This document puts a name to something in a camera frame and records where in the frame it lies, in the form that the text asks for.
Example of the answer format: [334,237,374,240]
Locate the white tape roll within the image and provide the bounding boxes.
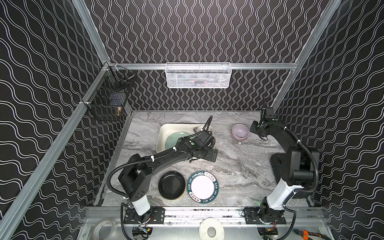
[199,218,225,240]

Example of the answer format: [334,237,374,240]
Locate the orange handled pliers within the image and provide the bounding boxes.
[293,229,331,240]

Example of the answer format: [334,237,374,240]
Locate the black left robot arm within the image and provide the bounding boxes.
[107,116,218,217]

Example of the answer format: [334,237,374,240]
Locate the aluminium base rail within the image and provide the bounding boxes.
[83,207,325,227]

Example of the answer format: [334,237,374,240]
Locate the clear wall basket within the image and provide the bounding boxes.
[165,62,232,89]

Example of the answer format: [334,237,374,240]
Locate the mint green ceramic plate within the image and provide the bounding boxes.
[165,131,191,149]

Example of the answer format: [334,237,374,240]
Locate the black round plate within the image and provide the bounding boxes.
[158,171,187,201]

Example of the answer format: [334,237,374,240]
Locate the black wire basket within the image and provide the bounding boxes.
[86,67,136,122]

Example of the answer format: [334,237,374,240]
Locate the white plate green rim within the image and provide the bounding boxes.
[187,171,219,204]

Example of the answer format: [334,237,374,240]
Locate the clear tape roll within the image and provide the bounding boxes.
[92,220,118,240]

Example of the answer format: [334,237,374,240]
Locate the white plastic bin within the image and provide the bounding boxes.
[156,123,204,153]

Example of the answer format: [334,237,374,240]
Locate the lilac ceramic bowl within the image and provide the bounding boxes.
[231,124,250,141]

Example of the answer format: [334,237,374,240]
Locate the lilac mug white inside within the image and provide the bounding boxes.
[193,126,207,134]

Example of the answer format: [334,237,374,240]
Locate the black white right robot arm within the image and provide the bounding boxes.
[250,108,320,224]

